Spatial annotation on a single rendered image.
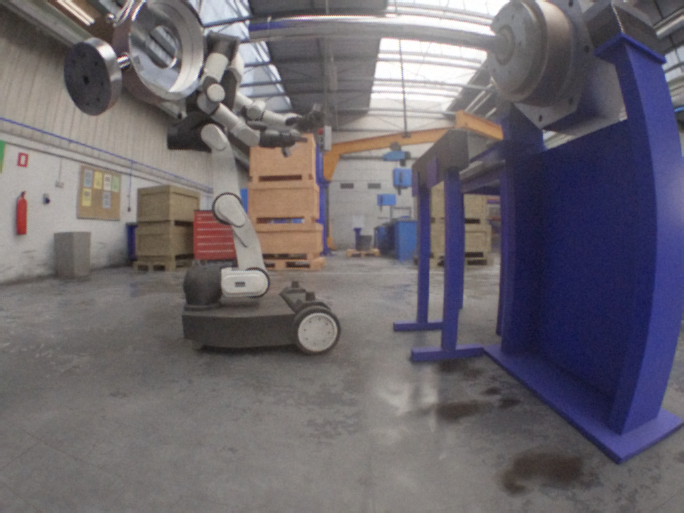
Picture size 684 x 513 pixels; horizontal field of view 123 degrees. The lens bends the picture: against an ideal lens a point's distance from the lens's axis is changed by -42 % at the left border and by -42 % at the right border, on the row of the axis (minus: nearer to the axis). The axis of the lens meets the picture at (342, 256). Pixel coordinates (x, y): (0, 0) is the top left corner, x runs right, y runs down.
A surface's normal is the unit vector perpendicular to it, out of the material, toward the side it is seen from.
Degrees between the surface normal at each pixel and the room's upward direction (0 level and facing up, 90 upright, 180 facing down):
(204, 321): 90
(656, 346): 90
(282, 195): 90
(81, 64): 131
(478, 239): 90
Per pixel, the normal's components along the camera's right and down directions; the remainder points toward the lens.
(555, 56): 0.01, 0.64
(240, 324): 0.27, 0.06
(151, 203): -0.05, 0.06
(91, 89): -0.21, 0.70
